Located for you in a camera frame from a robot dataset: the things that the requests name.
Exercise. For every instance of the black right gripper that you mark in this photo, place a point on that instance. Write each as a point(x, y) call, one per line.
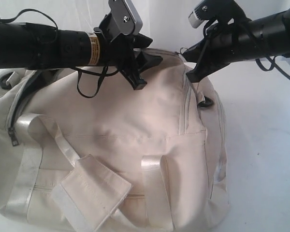
point(234, 42)

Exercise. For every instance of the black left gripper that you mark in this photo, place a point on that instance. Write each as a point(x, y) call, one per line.
point(125, 52)

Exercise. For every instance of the cream fabric duffel bag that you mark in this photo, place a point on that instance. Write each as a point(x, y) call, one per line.
point(150, 160)

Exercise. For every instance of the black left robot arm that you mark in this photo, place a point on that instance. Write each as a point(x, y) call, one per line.
point(42, 47)

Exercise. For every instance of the white backdrop curtain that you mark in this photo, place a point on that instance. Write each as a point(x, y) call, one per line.
point(165, 21)

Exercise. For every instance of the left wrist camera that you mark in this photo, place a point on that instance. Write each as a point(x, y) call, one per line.
point(122, 19)

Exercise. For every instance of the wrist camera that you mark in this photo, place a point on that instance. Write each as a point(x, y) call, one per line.
point(122, 19)
point(206, 10)

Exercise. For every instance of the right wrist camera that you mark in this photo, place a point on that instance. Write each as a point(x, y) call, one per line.
point(206, 10)

